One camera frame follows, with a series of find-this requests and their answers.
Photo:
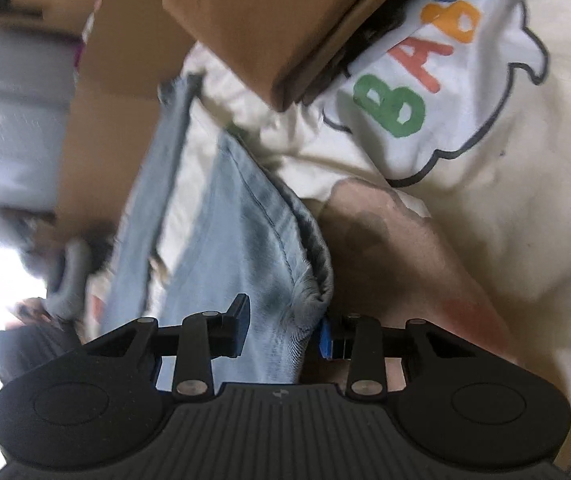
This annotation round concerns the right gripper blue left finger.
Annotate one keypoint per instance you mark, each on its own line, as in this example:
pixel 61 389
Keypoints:
pixel 201 337

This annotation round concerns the blue denim pants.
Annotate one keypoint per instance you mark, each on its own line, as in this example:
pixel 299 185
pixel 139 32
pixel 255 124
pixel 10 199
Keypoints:
pixel 205 223

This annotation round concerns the brown cardboard sheet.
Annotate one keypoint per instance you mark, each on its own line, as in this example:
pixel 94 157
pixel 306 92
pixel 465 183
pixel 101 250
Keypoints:
pixel 133 46

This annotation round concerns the small teddy bear toy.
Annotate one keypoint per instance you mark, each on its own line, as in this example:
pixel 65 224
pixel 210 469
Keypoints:
pixel 31 311

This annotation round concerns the folded dark patterned clothes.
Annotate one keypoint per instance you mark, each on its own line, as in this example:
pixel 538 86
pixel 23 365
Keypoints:
pixel 389 16

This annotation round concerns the cream bear print bedsheet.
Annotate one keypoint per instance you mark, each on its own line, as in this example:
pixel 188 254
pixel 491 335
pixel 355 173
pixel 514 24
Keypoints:
pixel 439 173

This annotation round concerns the dark grey pillow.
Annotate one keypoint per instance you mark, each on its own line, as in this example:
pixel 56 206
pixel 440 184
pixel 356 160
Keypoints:
pixel 27 347

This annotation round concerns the folded brown garment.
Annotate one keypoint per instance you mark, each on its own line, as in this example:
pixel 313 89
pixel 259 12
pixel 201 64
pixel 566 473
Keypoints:
pixel 278 48

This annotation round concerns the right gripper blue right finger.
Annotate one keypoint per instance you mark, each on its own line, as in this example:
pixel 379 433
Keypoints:
pixel 365 344

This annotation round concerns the grey neck pillow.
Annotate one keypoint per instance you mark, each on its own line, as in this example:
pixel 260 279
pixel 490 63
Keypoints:
pixel 67 303

